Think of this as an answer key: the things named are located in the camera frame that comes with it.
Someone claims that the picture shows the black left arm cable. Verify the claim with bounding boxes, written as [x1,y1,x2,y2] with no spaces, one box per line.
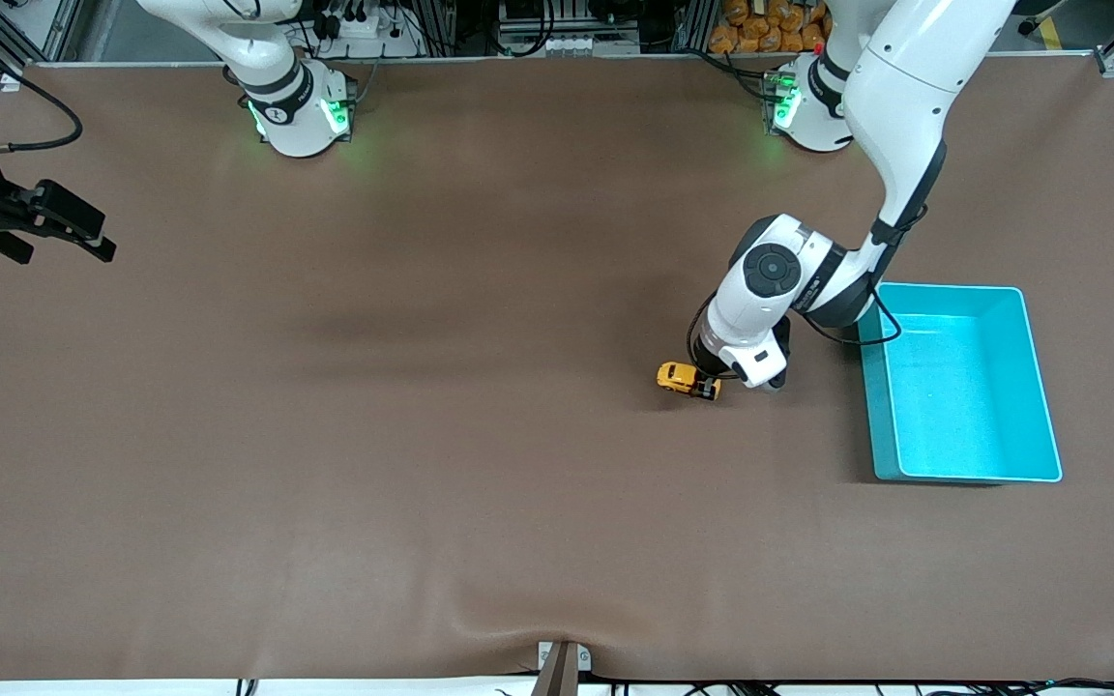
[683,222,904,383]

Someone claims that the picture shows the white power strip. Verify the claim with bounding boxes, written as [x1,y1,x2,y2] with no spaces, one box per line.
[320,0,423,59]

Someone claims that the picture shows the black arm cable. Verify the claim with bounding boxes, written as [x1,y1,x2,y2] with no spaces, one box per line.
[0,19,84,158]
[683,222,904,383]

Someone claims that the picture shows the teal plastic bin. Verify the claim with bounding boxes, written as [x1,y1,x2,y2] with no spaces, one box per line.
[856,282,1064,484]

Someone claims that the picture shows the yellow toy beetle car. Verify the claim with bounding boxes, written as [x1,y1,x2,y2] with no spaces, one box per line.
[656,362,723,402]

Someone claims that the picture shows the orange snack bags pile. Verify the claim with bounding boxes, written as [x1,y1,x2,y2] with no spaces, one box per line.
[709,0,831,54]

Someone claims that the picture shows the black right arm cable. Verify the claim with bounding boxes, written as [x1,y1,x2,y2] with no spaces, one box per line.
[0,19,84,158]

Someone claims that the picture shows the grey table edge bracket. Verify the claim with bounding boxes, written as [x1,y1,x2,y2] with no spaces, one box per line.
[533,640,593,696]

